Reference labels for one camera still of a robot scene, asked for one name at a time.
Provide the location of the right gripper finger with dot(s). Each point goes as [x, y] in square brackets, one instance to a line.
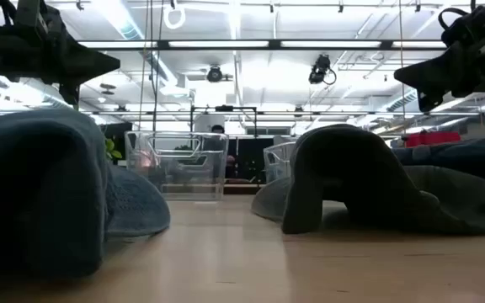
[427, 73]

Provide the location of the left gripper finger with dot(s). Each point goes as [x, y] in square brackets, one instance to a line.
[93, 63]

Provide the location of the blue fabric hat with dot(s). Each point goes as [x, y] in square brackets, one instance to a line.
[36, 189]
[457, 155]

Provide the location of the dark grey fabric hat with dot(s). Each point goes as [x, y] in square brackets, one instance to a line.
[343, 168]

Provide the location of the red storage bin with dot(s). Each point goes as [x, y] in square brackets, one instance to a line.
[432, 139]

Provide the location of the black monitor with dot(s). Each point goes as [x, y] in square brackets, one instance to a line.
[120, 130]

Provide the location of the green plant in white pot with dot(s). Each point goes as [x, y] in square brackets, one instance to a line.
[111, 149]

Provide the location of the round black ceiling device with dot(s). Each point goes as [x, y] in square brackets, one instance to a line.
[214, 74]

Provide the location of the overhead bar with light strips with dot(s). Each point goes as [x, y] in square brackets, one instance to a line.
[225, 44]

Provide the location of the person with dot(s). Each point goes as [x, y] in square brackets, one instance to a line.
[217, 128]

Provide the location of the clear plastic bin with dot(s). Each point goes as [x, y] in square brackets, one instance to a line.
[175, 189]
[278, 164]

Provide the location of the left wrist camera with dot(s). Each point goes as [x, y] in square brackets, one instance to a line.
[30, 12]

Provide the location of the black overhead camera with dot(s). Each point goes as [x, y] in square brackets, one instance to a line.
[320, 69]

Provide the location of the thin black horizontal rail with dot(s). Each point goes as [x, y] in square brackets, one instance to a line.
[310, 113]

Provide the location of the black rectangular stand frame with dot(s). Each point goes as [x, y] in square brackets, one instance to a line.
[223, 108]

